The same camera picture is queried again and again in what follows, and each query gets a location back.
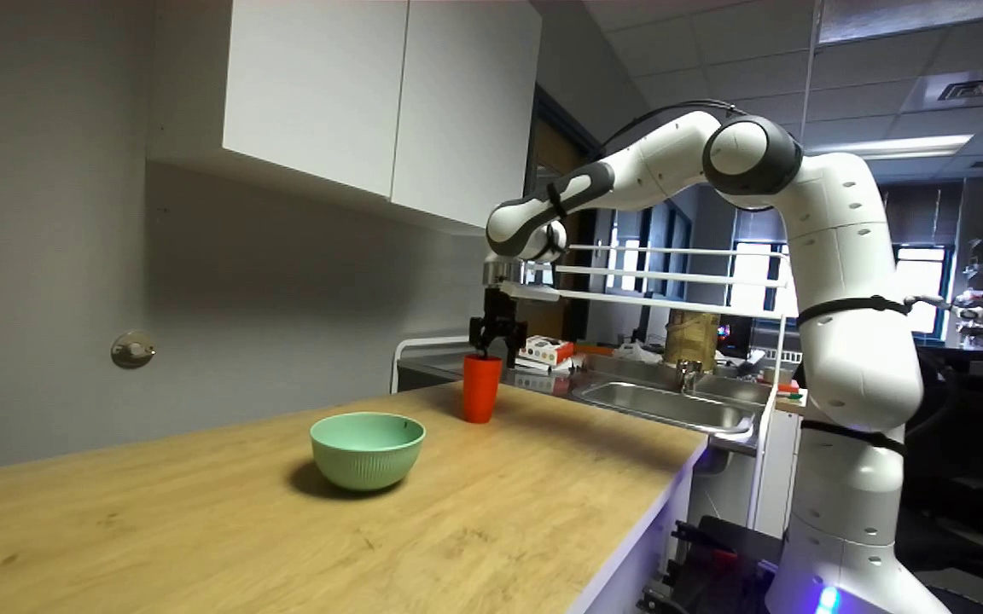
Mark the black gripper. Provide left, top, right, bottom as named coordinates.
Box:
left=467, top=284, right=528, bottom=364

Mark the red plastic cup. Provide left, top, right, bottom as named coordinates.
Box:
left=459, top=351, right=509, bottom=426

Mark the green bowl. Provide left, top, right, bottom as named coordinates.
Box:
left=306, top=408, right=429, bottom=493

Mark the red white dotted box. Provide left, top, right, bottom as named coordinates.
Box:
left=521, top=334, right=579, bottom=369

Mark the steel sink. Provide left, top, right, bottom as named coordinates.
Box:
left=570, top=377, right=756, bottom=442

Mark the brown paper bag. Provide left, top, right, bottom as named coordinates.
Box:
left=662, top=311, right=723, bottom=370

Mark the brown wooden door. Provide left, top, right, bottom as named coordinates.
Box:
left=509, top=88, right=596, bottom=344

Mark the window with blinds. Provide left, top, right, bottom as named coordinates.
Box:
left=728, top=208, right=951, bottom=341

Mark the black equipment under counter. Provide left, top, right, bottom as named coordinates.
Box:
left=639, top=516, right=789, bottom=614

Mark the ceiling air vent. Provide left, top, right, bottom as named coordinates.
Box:
left=910, top=68, right=983, bottom=112

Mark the white wire rack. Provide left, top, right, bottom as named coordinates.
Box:
left=390, top=236, right=796, bottom=532

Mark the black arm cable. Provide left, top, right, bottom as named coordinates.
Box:
left=596, top=100, right=745, bottom=157

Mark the white wall cabinet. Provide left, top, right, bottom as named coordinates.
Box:
left=148, top=0, right=547, bottom=242

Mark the round grey wall knob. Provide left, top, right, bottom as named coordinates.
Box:
left=109, top=327, right=160, bottom=370

